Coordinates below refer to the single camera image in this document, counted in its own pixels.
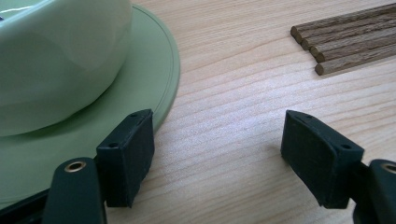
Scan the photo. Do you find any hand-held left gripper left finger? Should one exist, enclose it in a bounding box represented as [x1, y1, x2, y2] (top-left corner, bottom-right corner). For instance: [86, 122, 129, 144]
[95, 108, 156, 209]

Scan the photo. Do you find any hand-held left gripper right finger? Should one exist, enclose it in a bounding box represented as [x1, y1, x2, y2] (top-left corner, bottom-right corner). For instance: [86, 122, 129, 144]
[280, 109, 365, 209]

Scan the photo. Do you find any row of wooden chopsticks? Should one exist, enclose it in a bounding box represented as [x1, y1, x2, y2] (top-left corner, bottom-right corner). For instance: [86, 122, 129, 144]
[290, 3, 396, 77]

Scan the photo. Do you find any green plate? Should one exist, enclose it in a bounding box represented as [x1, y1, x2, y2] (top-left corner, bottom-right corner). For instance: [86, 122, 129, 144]
[0, 3, 181, 210]

